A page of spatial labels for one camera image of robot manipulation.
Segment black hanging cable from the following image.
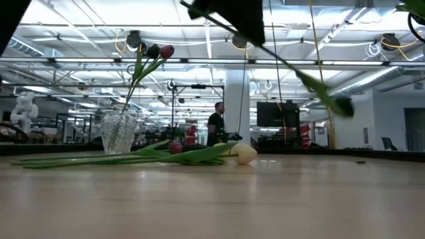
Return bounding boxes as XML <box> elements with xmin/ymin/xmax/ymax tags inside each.
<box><xmin>236</xmin><ymin>46</ymin><xmax>248</xmax><ymax>135</ymax></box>
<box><xmin>268</xmin><ymin>0</ymin><xmax>287</xmax><ymax>143</ymax></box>

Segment person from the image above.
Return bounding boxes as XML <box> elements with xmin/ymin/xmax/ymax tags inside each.
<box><xmin>207</xmin><ymin>102</ymin><xmax>227</xmax><ymax>147</ymax></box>

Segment clear textured glass vase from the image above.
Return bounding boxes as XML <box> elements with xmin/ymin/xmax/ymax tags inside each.
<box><xmin>100</xmin><ymin>112</ymin><xmax>138</xmax><ymax>156</ymax></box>

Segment black artificial tulip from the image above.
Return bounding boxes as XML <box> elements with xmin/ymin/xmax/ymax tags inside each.
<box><xmin>121</xmin><ymin>43</ymin><xmax>161</xmax><ymax>114</ymax></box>
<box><xmin>180</xmin><ymin>0</ymin><xmax>355</xmax><ymax>119</ymax></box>

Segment yellow hanging cable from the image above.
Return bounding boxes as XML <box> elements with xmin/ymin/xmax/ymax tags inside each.
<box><xmin>309</xmin><ymin>0</ymin><xmax>337</xmax><ymax>149</ymax></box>

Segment dark red artificial tulip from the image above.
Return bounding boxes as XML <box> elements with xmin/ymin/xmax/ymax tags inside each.
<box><xmin>11</xmin><ymin>139</ymin><xmax>185</xmax><ymax>166</ymax></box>
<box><xmin>122</xmin><ymin>44</ymin><xmax>175</xmax><ymax>114</ymax></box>

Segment black office chair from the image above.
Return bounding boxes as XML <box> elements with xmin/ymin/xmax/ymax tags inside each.
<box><xmin>381</xmin><ymin>137</ymin><xmax>398</xmax><ymax>152</ymax></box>

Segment long ceiling light rail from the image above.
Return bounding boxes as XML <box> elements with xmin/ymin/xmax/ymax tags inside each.
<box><xmin>0</xmin><ymin>58</ymin><xmax>425</xmax><ymax>66</ymax></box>

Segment white humanoid robot figure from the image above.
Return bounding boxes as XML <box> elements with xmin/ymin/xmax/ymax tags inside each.
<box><xmin>9</xmin><ymin>92</ymin><xmax>39</xmax><ymax>134</ymax></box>

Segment white square pillar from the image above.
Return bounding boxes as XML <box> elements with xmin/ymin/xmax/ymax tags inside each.
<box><xmin>224</xmin><ymin>69</ymin><xmax>252</xmax><ymax>147</ymax></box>

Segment black monitor screen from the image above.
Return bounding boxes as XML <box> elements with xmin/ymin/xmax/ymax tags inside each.
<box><xmin>256</xmin><ymin>100</ymin><xmax>301</xmax><ymax>129</ymax></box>

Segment black gantry frame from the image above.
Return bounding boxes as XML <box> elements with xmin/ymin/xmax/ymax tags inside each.
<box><xmin>171</xmin><ymin>84</ymin><xmax>226</xmax><ymax>147</ymax></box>

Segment red storage boxes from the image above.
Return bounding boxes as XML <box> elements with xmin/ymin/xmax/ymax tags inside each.
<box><xmin>299</xmin><ymin>124</ymin><xmax>312</xmax><ymax>149</ymax></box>

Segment silver ventilation duct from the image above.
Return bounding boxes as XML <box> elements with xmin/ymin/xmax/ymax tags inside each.
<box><xmin>328</xmin><ymin>66</ymin><xmax>425</xmax><ymax>98</ymax></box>
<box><xmin>6</xmin><ymin>36</ymin><xmax>64</xmax><ymax>60</ymax></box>

